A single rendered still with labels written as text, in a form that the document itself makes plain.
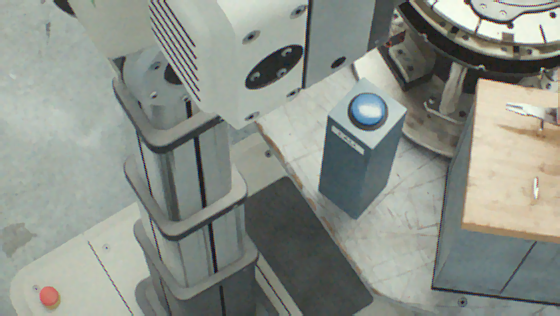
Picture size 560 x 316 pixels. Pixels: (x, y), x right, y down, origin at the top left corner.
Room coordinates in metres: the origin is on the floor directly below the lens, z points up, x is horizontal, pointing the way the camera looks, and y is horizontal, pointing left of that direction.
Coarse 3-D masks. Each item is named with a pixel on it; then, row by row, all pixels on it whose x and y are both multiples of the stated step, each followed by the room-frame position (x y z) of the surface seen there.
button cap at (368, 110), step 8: (360, 96) 0.63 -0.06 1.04; (368, 96) 0.63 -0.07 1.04; (376, 96) 0.63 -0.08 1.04; (360, 104) 0.61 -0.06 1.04; (368, 104) 0.61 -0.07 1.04; (376, 104) 0.62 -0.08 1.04; (352, 112) 0.60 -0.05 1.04; (360, 112) 0.60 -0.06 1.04; (368, 112) 0.60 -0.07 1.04; (376, 112) 0.61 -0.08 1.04; (384, 112) 0.61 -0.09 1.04; (360, 120) 0.59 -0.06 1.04; (368, 120) 0.59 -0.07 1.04; (376, 120) 0.60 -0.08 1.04
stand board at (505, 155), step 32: (480, 96) 0.63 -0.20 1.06; (512, 96) 0.64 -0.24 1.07; (544, 96) 0.64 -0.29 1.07; (480, 128) 0.59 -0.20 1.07; (512, 128) 0.59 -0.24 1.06; (544, 128) 0.60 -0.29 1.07; (480, 160) 0.55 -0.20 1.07; (512, 160) 0.55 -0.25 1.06; (544, 160) 0.56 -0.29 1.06; (480, 192) 0.51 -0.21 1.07; (512, 192) 0.51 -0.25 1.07; (544, 192) 0.51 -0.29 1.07; (480, 224) 0.47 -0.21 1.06; (512, 224) 0.47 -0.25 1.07; (544, 224) 0.47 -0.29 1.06
